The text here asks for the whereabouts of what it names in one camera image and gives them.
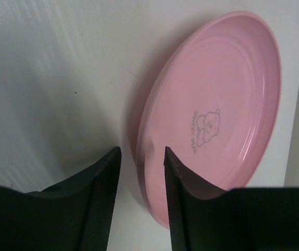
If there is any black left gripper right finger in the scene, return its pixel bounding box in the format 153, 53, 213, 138
164, 147, 299, 250

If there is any pink round plate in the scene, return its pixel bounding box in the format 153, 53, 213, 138
134, 11, 282, 227

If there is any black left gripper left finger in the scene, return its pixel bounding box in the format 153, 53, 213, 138
0, 147, 121, 250

